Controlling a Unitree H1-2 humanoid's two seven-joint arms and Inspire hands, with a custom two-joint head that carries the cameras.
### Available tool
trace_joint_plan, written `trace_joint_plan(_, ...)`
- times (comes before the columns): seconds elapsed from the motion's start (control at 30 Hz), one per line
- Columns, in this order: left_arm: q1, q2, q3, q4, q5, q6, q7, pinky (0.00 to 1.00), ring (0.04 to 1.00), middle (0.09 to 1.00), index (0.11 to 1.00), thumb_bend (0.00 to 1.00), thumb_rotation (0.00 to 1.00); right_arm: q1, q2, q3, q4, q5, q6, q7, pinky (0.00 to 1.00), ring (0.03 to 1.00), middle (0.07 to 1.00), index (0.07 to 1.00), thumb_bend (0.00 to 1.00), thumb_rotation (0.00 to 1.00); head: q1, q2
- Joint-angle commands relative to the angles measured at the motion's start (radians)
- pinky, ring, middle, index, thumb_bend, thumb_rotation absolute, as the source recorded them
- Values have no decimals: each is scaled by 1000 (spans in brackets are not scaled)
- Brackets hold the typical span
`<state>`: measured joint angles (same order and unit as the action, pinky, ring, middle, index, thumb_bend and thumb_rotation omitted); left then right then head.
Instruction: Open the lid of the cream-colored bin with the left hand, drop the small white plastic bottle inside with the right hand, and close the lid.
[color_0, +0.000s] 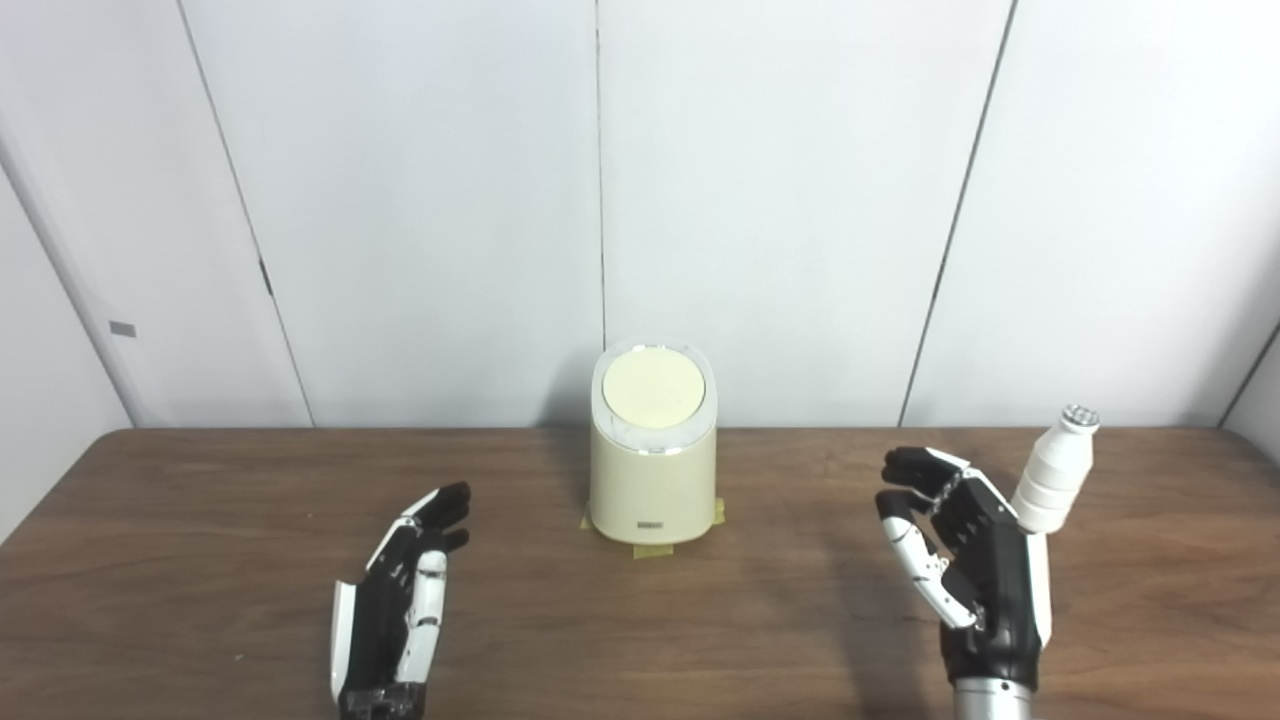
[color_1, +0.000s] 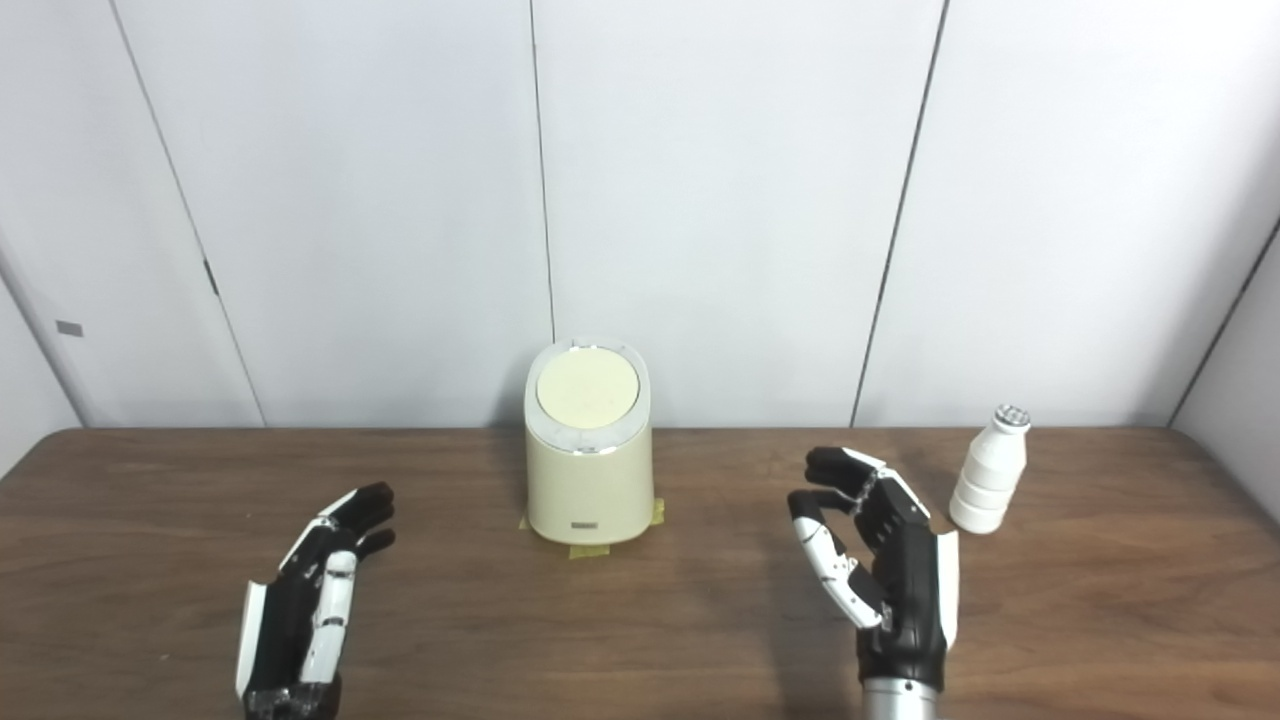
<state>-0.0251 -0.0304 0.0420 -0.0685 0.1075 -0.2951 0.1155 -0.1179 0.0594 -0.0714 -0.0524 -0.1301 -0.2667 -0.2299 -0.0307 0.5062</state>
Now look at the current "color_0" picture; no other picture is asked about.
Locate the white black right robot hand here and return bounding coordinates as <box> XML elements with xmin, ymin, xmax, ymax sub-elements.
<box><xmin>875</xmin><ymin>446</ymin><xmax>1053</xmax><ymax>691</ymax></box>

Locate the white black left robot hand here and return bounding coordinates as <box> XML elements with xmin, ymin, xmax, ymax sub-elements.
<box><xmin>330</xmin><ymin>482</ymin><xmax>472</xmax><ymax>720</ymax></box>

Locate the small white plastic bottle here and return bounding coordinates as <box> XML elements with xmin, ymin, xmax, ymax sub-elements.
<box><xmin>1012</xmin><ymin>404</ymin><xmax>1101</xmax><ymax>535</ymax></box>

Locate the cream round bin lid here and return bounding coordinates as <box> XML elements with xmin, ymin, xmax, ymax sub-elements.
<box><xmin>603</xmin><ymin>350</ymin><xmax>706</xmax><ymax>431</ymax></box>

